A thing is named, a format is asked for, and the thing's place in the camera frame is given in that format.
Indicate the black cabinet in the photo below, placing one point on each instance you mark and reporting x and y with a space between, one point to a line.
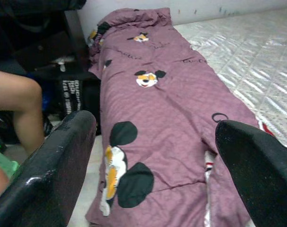
39 35

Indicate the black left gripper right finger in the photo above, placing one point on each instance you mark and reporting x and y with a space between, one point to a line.
259 170

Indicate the mauve cartoon print blanket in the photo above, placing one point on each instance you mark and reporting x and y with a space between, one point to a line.
169 118

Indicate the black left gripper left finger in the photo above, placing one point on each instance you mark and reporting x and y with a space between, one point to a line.
44 179

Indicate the grey quilted mattress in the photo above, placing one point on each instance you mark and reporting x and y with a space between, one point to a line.
252 59

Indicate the person in dark shirt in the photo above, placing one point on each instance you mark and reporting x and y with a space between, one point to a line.
18 99

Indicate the black bag with white lettering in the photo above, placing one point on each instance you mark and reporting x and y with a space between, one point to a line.
72 97

